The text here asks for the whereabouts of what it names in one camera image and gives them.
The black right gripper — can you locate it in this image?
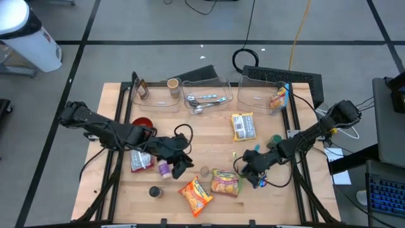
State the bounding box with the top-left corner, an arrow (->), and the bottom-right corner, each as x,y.
242,148 -> 282,189

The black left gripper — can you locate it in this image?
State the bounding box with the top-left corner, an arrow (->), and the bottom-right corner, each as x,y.
148,134 -> 194,180

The purple label white jar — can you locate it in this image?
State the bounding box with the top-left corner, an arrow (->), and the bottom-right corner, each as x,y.
157,158 -> 173,181

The pink lime shrimp ramen packet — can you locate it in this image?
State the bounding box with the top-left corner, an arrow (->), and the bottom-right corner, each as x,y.
210,168 -> 244,198

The red Maruchan ramen packet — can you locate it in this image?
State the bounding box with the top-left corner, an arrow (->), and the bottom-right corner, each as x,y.
129,148 -> 158,174

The yellow ramen packet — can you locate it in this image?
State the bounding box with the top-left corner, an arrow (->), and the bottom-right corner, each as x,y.
231,111 -> 258,143

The blue-edged beef ramen packet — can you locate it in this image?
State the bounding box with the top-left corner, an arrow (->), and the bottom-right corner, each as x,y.
269,84 -> 290,115

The brown label spice jar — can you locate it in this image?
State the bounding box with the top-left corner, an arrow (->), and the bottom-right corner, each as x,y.
135,78 -> 151,101

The orange Maruchan ramen packet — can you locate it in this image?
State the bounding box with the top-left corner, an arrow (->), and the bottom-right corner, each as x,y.
177,175 -> 215,219

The black lid jar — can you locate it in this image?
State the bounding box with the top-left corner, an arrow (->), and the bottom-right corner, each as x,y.
148,185 -> 163,199

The green lid spice jar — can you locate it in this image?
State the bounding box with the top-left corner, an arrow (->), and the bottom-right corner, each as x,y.
266,134 -> 283,150

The red bowl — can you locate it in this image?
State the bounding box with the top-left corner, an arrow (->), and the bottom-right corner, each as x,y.
131,116 -> 156,131

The clear plastic bin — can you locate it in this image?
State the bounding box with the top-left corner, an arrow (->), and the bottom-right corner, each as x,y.
130,76 -> 184,114
236,73 -> 290,117
180,76 -> 234,117

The white paper sheet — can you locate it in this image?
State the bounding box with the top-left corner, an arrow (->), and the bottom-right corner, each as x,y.
323,147 -> 352,186

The black flat panel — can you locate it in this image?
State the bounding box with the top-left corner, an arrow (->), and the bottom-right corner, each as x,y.
168,64 -> 220,84

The black side table bar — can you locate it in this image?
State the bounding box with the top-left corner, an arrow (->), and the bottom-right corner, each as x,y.
327,144 -> 380,175

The white computer mouse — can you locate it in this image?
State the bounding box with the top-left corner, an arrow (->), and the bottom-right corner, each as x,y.
356,189 -> 370,206

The black perforated case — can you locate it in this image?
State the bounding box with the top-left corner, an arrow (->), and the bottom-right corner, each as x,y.
241,65 -> 325,109

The blue backlit keyboard laptop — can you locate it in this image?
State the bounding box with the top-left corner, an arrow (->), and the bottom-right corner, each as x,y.
364,159 -> 405,220

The grey laptop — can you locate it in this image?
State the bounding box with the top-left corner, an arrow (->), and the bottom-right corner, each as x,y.
371,77 -> 405,168

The black electronic device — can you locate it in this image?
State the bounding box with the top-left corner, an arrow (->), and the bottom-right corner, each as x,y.
383,71 -> 405,115

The black chair base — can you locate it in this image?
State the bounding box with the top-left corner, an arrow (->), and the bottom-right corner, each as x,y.
0,98 -> 13,117

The white trash can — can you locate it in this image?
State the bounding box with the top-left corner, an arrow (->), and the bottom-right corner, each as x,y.
0,0 -> 63,73

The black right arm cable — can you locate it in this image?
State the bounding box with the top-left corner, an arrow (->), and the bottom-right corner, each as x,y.
233,155 -> 296,189

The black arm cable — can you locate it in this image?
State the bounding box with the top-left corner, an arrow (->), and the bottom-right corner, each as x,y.
233,155 -> 296,189
172,122 -> 194,151

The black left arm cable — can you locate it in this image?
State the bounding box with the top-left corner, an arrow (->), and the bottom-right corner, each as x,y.
172,122 -> 194,151

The black aluminium table frame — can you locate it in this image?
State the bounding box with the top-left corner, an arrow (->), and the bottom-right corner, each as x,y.
71,80 -> 342,228

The long black cable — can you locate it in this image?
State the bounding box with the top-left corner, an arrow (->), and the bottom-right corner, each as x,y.
231,0 -> 260,75

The long yellow cable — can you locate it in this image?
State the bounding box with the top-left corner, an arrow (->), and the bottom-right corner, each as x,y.
287,0 -> 313,72

